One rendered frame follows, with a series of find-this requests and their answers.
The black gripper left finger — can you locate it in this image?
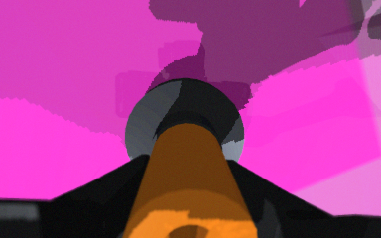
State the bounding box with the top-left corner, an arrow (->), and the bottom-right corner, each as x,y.
0,154 -> 150,238

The orange knob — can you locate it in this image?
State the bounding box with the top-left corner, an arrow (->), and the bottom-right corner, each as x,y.
122,123 -> 257,238

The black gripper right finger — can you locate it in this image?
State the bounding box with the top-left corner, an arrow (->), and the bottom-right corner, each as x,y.
226,160 -> 381,238

